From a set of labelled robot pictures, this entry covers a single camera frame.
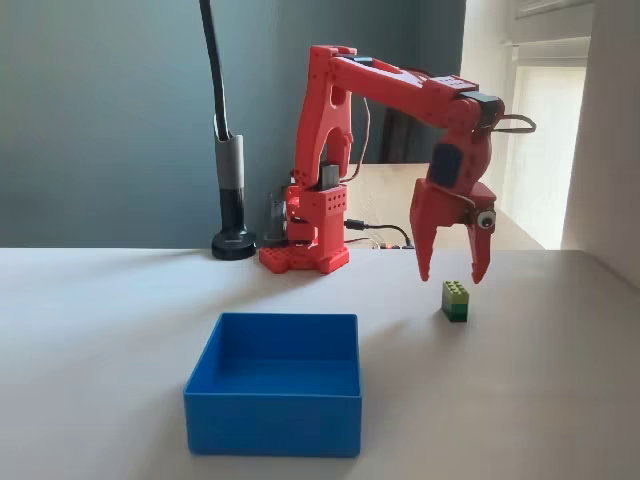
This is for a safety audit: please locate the green yellow toy brick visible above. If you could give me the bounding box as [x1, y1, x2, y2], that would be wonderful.
[441, 280, 472, 324]

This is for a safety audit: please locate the blue plastic box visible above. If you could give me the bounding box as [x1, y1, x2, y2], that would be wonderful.
[183, 312, 363, 459]

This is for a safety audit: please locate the black gooseneck stand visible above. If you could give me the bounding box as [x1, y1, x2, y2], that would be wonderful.
[198, 0, 259, 260]

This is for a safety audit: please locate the dark wooden frame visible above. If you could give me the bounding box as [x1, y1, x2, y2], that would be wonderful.
[381, 105, 432, 165]

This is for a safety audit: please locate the thin gripper cable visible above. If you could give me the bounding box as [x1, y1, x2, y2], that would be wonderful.
[492, 113, 538, 136]

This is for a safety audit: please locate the black usb cable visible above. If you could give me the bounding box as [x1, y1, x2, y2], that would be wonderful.
[344, 218, 414, 249]

